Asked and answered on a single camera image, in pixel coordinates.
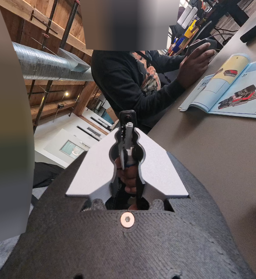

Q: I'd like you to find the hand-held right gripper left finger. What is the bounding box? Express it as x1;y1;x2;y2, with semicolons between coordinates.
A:
65;127;122;203

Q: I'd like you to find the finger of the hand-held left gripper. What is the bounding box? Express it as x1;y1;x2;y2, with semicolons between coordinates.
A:
118;141;126;171

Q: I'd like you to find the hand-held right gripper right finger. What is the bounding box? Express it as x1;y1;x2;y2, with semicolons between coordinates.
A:
133;127;189;202

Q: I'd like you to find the grey toy brick assembly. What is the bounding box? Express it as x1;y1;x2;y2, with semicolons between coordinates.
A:
119;122;135;153

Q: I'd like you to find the brown desk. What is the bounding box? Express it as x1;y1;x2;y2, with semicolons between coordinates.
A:
146;7;256;279

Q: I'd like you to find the person's left hand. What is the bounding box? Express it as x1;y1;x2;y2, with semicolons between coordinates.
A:
115;156;139;194

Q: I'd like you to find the glass window with logo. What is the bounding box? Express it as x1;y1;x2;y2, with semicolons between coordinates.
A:
60;140;91;160

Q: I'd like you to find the person's black jacket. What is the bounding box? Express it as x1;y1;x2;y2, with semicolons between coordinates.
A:
33;161;67;189

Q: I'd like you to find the toy instruction booklet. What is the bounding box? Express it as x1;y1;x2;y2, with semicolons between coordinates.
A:
179;53;256;120

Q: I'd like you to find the yellow plastic bin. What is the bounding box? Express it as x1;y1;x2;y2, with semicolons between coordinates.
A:
184;21;199;38

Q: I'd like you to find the dark grey object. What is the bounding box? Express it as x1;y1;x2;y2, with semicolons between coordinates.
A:
185;37;218;65

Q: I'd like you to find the black ceiling pipe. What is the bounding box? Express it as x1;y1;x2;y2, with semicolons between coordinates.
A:
33;0;79;132

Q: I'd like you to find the silver air duct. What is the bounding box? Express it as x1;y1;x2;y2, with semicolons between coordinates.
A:
12;41;94;82

